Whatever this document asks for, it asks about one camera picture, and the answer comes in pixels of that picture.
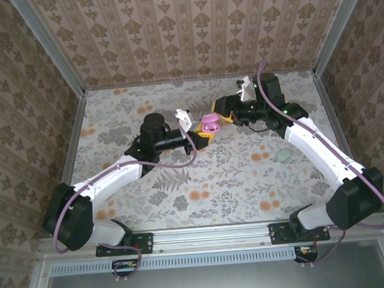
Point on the pink earbud charging case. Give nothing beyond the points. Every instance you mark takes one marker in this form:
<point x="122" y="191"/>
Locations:
<point x="210" y="121"/>

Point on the mint green earbud charging case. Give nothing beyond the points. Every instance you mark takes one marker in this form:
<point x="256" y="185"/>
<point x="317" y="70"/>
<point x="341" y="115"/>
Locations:
<point x="284" y="156"/>

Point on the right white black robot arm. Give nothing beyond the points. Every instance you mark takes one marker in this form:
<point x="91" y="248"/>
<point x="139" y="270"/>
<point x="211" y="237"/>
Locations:
<point x="311" y="149"/>

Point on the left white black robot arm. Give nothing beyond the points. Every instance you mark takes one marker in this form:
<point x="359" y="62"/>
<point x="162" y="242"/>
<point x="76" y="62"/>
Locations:
<point x="109" y="179"/>

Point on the grey metal panel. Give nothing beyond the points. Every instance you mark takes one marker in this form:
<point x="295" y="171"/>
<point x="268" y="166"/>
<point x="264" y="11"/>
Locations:
<point x="205" y="284"/>

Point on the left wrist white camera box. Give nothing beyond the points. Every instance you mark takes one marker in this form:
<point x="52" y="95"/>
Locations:
<point x="184" y="118"/>

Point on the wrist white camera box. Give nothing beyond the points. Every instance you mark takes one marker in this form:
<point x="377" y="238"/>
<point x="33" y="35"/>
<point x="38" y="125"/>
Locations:
<point x="184" y="118"/>
<point x="244" y="87"/>

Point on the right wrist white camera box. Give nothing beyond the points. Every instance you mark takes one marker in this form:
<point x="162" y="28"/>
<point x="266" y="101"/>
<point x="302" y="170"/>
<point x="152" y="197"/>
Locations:
<point x="244" y="87"/>

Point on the right aluminium table side rail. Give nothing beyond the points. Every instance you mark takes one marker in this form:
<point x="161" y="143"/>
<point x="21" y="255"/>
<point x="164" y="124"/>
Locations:
<point x="328" y="108"/>

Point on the aluminium table side rail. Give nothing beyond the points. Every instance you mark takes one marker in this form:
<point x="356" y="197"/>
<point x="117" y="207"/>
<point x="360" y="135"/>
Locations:
<point x="76" y="132"/>
<point x="328" y="108"/>

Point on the left aluminium table side rail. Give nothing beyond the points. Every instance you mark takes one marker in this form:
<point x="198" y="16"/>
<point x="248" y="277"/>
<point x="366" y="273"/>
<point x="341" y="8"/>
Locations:
<point x="76" y="132"/>

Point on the right aluminium frame post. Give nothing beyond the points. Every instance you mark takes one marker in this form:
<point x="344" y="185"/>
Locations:
<point x="338" y="25"/>

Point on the aluminium frame post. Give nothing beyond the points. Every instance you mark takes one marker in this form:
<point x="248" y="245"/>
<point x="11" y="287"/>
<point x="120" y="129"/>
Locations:
<point x="46" y="45"/>
<point x="338" y="25"/>

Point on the aluminium mounting rail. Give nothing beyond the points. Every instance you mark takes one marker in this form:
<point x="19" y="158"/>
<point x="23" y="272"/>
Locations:
<point x="211" y="236"/>

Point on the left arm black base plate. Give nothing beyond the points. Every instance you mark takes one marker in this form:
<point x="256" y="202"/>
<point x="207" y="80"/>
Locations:
<point x="143" y="243"/>

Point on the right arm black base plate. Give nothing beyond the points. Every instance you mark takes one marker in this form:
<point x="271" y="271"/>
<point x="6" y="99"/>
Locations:
<point x="279" y="233"/>

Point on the left aluminium frame post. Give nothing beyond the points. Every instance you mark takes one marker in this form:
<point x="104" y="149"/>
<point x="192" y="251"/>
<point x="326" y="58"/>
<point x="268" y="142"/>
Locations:
<point x="46" y="45"/>

